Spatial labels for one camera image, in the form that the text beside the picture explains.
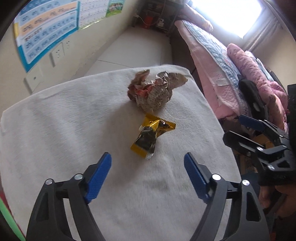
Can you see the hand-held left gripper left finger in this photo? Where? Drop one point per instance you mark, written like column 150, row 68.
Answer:
column 98, row 178

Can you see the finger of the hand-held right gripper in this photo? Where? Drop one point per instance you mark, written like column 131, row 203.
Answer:
column 240, row 142
column 252, row 122

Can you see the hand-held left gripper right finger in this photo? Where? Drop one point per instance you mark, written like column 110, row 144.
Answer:
column 196, row 178

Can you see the gold candy wrapper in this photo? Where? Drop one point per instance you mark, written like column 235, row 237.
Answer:
column 148, row 139

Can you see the green-rimmed red basin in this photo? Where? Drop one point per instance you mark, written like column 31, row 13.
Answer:
column 10, row 221

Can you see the person's right hand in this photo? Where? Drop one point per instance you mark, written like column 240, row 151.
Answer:
column 266, row 197

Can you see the black clothing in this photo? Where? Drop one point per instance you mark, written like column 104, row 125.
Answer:
column 252, row 97

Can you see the pink floral blanket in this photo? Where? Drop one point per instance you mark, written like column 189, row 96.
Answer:
column 259, row 92

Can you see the grey plaid pillow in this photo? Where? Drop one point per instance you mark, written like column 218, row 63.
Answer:
column 266, row 69

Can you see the white table cloth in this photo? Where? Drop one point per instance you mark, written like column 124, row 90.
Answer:
column 69, row 127

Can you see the bed with pink sheet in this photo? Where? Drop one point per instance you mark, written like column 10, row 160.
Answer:
column 208, row 76

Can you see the blue plaid quilt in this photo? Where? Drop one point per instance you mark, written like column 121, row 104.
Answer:
column 215, row 51

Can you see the brown crumpled paper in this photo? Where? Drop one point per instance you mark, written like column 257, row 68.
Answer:
column 152, row 97

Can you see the bright window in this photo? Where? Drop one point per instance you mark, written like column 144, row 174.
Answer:
column 226, row 16

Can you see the dark metal shelf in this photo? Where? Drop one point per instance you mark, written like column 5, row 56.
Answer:
column 166, row 14

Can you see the red container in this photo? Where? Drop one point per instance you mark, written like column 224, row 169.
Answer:
column 149, row 19

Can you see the blue letter chart poster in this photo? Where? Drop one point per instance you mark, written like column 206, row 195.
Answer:
column 46, row 30

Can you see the white character chart poster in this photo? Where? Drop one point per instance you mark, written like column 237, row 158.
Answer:
column 92, row 11

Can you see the white wall plate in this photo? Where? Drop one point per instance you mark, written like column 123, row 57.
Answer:
column 34, row 80

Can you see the white wall socket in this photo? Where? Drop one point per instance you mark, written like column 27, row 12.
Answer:
column 57, row 55
column 67, row 44

